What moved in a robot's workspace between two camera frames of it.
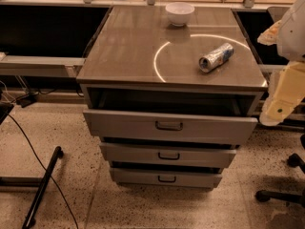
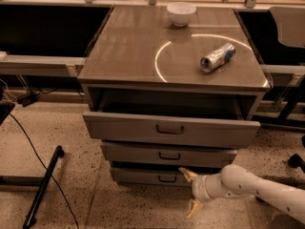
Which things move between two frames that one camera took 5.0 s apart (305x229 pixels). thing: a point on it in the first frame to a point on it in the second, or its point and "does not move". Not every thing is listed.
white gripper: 293,35 to 198,187
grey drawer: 167,177 does not move
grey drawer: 169,156 does not move
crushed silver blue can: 214,59 does not move
